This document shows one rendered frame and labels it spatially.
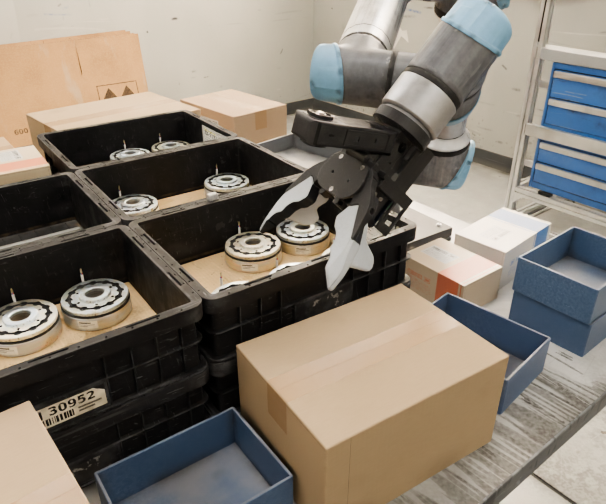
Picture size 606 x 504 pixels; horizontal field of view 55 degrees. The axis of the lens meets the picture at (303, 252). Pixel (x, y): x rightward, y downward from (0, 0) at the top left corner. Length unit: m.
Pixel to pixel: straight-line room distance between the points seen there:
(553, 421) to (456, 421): 0.22
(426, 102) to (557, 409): 0.57
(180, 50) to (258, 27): 0.69
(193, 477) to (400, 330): 0.35
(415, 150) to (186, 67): 3.88
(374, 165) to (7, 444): 0.48
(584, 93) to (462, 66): 2.07
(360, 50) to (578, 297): 0.57
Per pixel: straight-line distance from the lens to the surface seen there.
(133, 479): 0.85
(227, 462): 0.88
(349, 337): 0.83
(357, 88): 0.78
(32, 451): 0.68
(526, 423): 0.99
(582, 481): 1.94
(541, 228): 1.38
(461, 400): 0.81
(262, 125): 1.94
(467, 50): 0.68
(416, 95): 0.65
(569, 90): 2.76
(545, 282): 1.12
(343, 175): 0.65
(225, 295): 0.80
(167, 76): 4.44
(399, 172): 0.68
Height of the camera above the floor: 1.36
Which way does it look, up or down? 29 degrees down
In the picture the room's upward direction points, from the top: straight up
